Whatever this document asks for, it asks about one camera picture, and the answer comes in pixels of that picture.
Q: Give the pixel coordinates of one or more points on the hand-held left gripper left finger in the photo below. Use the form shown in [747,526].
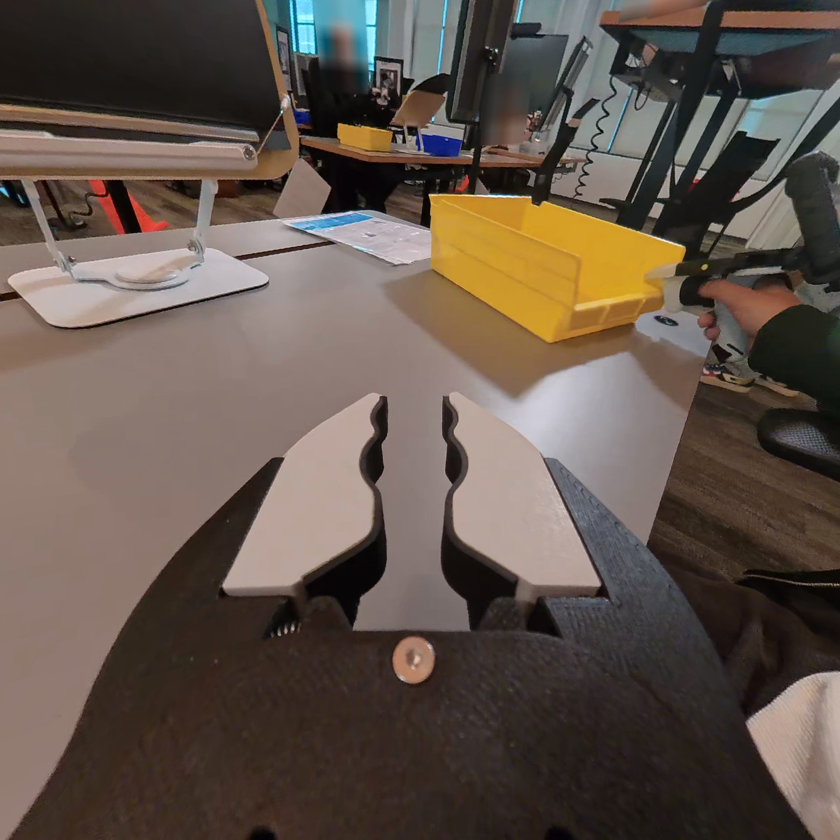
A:
[308,512]

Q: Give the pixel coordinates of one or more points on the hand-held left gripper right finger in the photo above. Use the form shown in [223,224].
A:
[512,512]

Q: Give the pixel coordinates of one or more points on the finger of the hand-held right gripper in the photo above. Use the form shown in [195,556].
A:
[663,271]
[676,295]

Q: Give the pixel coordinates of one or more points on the yellow plastic bin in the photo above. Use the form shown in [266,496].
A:
[512,262]

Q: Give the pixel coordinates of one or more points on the black tablet on arm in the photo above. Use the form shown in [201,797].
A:
[558,144]

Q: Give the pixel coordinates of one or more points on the person's right forearm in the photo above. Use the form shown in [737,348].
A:
[800,354]

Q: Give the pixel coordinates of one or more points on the grey desk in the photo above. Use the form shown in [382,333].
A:
[197,407]

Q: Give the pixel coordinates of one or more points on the raised standing desk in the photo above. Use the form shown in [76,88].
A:
[722,33]

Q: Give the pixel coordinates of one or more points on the wooden background desk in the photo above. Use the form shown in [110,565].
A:
[426,157]

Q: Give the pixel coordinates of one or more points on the person's right hand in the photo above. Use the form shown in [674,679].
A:
[761,305]

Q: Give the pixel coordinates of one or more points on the patterned sneaker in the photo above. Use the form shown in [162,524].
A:
[728,377]

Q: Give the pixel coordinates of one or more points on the black computer monitor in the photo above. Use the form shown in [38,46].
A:
[538,72]
[479,59]

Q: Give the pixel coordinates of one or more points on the blue plastic bin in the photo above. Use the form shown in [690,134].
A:
[439,144]

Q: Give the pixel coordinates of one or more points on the person's green jacket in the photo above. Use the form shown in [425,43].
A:
[754,623]

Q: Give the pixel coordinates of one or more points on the printed paper sheet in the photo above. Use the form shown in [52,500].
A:
[367,236]

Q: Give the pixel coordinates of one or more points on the grey card sheet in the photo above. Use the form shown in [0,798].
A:
[302,190]

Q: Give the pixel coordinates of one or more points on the small yellow bin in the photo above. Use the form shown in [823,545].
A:
[364,136]

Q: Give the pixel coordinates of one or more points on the orange cone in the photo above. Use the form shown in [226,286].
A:
[128,210]

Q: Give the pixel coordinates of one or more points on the person's white ribbed top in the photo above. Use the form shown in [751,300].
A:
[807,754]

